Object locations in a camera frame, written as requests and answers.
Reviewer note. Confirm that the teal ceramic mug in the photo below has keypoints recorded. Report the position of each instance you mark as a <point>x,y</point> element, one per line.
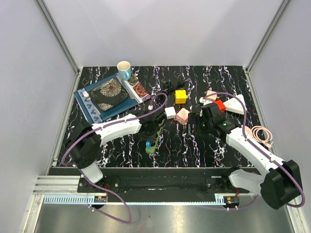
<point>124,70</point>

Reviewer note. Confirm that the red cube socket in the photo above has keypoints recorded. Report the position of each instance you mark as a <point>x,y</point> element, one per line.
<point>221,106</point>

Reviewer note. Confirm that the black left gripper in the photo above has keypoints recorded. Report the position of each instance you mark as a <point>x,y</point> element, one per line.
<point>150,138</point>

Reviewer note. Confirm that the silver fork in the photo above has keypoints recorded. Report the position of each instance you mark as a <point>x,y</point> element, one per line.
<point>87,97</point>

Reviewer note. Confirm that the dark floral square plate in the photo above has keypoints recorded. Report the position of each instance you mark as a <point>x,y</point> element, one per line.
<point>109,94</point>

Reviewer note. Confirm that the white triangular power strip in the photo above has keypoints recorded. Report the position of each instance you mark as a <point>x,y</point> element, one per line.
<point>235,106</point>

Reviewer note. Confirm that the pink round socket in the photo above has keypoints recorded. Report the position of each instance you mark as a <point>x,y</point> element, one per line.
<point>248,131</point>

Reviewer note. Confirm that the green power strip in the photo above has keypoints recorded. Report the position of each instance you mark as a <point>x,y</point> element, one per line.
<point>154,143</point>

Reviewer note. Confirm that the beige cube socket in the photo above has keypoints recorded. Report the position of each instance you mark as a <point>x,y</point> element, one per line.
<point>211,96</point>

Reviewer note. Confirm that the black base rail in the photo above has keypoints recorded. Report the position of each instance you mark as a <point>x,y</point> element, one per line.
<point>163,184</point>

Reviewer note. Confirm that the blue patterned placemat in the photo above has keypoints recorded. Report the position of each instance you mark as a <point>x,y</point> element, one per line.
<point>137,95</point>

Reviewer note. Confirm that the yellow cube socket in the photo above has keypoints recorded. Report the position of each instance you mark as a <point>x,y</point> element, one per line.
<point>180,97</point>

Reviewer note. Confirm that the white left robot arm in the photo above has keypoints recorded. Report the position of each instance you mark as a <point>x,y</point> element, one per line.
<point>84,144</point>

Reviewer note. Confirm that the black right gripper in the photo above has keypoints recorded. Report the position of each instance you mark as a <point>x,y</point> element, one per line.
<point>195,118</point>

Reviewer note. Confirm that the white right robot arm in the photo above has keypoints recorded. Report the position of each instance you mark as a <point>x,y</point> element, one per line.
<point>278,182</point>

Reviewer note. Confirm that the pink cube socket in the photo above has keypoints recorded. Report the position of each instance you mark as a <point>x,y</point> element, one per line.
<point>182,116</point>

